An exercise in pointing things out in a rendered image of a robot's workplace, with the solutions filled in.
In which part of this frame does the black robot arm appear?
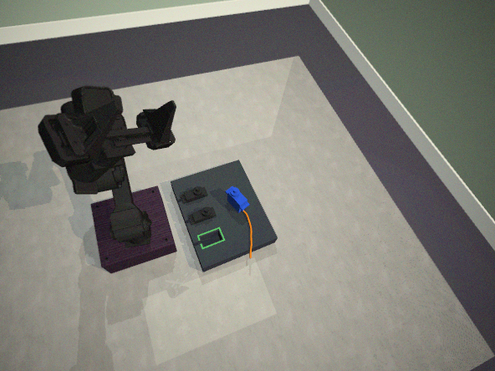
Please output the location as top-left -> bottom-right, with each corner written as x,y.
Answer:
60,86 -> 152,247

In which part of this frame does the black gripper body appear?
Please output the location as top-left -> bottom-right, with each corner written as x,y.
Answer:
38,111 -> 176,172

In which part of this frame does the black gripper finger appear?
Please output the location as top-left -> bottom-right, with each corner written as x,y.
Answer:
143,100 -> 176,144
55,102 -> 120,157

